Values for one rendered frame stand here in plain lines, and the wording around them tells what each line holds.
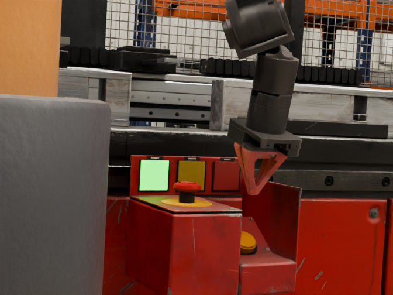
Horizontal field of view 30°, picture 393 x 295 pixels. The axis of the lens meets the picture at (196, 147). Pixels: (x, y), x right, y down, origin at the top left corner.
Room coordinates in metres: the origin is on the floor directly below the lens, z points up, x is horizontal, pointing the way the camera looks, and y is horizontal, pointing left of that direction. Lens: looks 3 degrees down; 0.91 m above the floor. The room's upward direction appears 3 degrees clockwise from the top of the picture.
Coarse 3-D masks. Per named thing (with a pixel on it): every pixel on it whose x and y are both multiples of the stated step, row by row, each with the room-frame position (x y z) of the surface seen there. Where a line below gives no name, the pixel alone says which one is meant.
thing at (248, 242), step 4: (244, 232) 1.08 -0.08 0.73; (244, 236) 1.07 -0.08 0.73; (248, 236) 1.08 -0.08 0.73; (252, 236) 1.08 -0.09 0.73; (244, 240) 1.07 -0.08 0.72; (248, 240) 1.07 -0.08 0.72; (252, 240) 1.07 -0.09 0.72; (244, 244) 1.06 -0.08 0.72; (248, 244) 1.06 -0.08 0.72; (252, 244) 1.07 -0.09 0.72; (240, 248) 1.06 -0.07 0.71; (244, 248) 1.06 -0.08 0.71; (248, 248) 1.06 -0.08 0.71; (252, 248) 1.06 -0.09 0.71; (240, 252) 1.06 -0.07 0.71; (244, 252) 1.06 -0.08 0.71; (248, 252) 1.06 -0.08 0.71
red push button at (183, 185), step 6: (174, 186) 1.02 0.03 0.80; (180, 186) 1.01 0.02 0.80; (186, 186) 1.01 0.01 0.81; (192, 186) 1.01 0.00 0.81; (198, 186) 1.02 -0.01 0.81; (180, 192) 1.02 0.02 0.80; (186, 192) 1.02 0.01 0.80; (192, 192) 1.02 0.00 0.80; (180, 198) 1.02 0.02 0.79; (186, 198) 1.02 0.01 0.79; (192, 198) 1.02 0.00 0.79
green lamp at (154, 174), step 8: (144, 160) 1.09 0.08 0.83; (152, 160) 1.09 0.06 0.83; (160, 160) 1.10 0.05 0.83; (144, 168) 1.09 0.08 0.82; (152, 168) 1.09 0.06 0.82; (160, 168) 1.10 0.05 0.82; (144, 176) 1.09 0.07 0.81; (152, 176) 1.09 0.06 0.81; (160, 176) 1.10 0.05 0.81; (144, 184) 1.09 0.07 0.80; (152, 184) 1.09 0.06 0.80; (160, 184) 1.10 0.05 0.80
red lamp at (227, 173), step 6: (216, 162) 1.14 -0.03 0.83; (222, 162) 1.15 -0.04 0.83; (228, 162) 1.15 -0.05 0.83; (234, 162) 1.16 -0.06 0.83; (216, 168) 1.14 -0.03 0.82; (222, 168) 1.15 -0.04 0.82; (228, 168) 1.15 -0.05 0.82; (234, 168) 1.16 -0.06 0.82; (216, 174) 1.14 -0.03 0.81; (222, 174) 1.15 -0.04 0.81; (228, 174) 1.15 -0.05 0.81; (234, 174) 1.16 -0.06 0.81; (216, 180) 1.14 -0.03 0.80; (222, 180) 1.15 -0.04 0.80; (228, 180) 1.15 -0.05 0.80; (234, 180) 1.16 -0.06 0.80; (216, 186) 1.14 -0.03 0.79; (222, 186) 1.15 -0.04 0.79; (228, 186) 1.15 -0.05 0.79; (234, 186) 1.16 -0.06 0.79
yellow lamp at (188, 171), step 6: (180, 162) 1.11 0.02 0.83; (186, 162) 1.12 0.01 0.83; (192, 162) 1.12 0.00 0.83; (198, 162) 1.13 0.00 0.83; (204, 162) 1.13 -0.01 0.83; (180, 168) 1.11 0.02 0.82; (186, 168) 1.12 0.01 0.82; (192, 168) 1.12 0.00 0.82; (198, 168) 1.13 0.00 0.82; (204, 168) 1.13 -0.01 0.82; (180, 174) 1.11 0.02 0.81; (186, 174) 1.12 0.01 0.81; (192, 174) 1.12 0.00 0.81; (198, 174) 1.13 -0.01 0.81; (204, 174) 1.13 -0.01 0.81; (180, 180) 1.11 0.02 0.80; (186, 180) 1.12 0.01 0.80; (192, 180) 1.12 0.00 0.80; (198, 180) 1.13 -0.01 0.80
